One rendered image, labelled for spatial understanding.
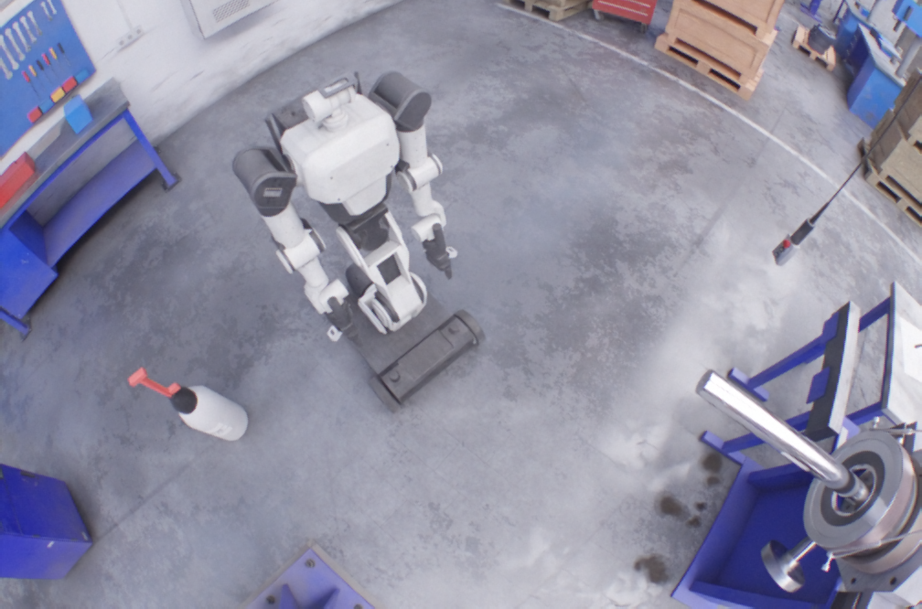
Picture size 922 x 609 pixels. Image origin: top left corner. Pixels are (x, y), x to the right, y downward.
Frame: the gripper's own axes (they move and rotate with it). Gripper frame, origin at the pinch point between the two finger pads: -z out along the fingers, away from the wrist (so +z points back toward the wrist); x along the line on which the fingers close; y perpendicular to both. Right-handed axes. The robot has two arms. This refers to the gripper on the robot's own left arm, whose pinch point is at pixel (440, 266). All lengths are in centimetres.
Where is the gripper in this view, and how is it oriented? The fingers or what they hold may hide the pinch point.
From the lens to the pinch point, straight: 165.6
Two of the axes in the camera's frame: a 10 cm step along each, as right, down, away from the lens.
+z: -1.3, -6.4, -7.5
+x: 6.5, 5.2, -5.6
